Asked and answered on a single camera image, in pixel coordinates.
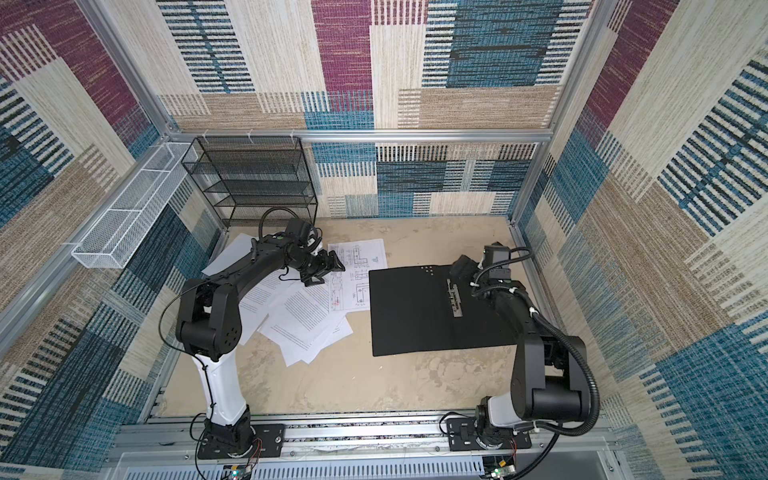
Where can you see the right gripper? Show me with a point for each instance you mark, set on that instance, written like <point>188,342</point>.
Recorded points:
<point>464,273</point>

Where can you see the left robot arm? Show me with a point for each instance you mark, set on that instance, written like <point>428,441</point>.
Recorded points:
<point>209,325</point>

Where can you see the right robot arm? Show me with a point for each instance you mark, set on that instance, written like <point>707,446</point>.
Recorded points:
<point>552,386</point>

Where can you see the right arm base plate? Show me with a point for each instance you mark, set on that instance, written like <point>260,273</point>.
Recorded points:
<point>467,434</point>

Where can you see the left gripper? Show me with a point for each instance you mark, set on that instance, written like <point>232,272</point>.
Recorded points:
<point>325,266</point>

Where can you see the silver folder clip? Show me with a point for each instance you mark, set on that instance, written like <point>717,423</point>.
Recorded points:
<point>454,299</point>

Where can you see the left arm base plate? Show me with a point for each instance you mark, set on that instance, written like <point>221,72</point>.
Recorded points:
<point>240,443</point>

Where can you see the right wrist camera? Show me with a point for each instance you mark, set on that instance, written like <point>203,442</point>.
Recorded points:
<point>494,253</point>

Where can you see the orange black file folder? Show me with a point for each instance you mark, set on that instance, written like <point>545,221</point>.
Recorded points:
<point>410,312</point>

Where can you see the black wire mesh shelf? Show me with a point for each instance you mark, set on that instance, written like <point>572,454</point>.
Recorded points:
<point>246,179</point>

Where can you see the large front text sheet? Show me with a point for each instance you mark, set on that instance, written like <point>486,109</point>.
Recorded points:
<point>301,323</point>

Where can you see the white wire mesh basket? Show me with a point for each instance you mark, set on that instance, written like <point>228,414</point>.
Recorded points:
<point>117,234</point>

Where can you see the right text paper sheet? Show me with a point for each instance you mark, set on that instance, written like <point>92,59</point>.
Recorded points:
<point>336,336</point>

